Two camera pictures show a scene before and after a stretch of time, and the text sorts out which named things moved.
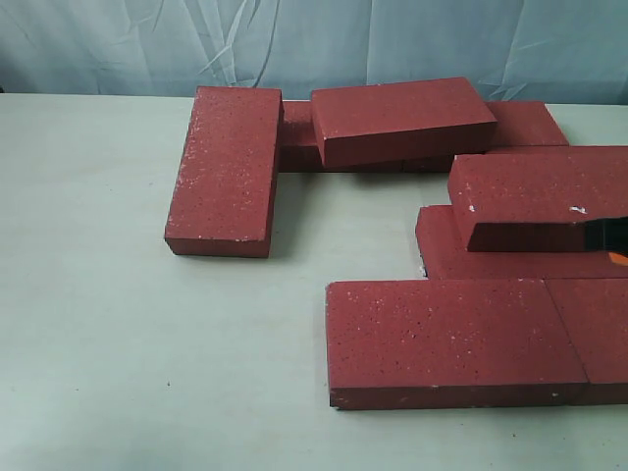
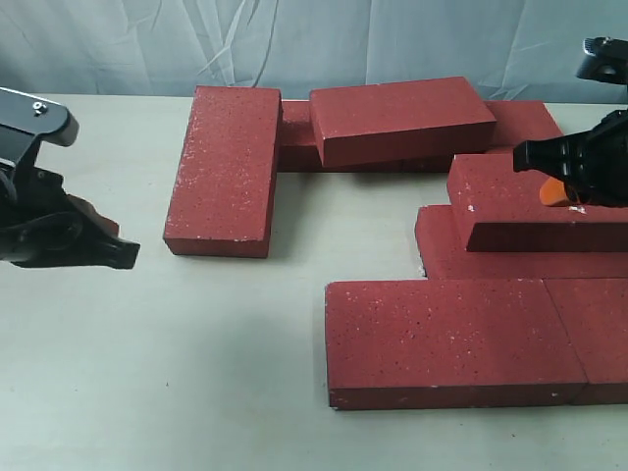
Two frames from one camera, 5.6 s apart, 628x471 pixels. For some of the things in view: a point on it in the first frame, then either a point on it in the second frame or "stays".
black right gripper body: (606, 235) to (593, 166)
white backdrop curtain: (557, 51) stays
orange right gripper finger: (618, 258) to (552, 191)
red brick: (226, 194) stays
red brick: (444, 253) stays
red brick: (525, 124) stays
